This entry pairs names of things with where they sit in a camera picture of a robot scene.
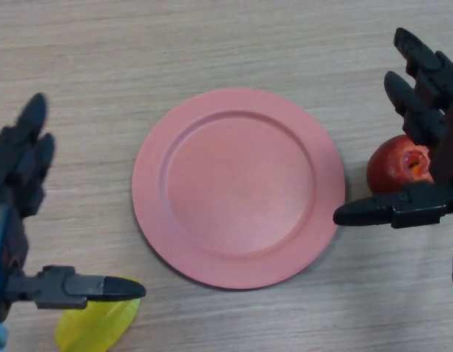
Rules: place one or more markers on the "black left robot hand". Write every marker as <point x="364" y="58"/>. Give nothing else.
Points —
<point x="17" y="176"/>

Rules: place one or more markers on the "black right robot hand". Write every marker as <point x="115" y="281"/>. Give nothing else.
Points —
<point x="428" y="110"/>

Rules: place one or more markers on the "yellow starfruit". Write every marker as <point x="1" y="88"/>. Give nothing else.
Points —
<point x="98" y="326"/>

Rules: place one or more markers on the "pink round plate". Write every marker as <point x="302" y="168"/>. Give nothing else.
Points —
<point x="239" y="188"/>

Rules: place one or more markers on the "red apple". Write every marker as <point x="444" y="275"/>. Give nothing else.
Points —
<point x="389" y="166"/>

